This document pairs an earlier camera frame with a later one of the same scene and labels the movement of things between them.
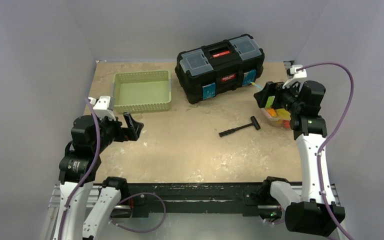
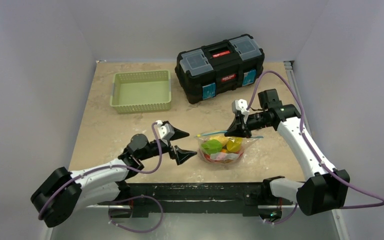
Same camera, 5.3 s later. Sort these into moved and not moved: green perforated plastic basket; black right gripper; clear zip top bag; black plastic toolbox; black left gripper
Moved: black left gripper; black right gripper; clear zip top bag
Not moved: green perforated plastic basket; black plastic toolbox
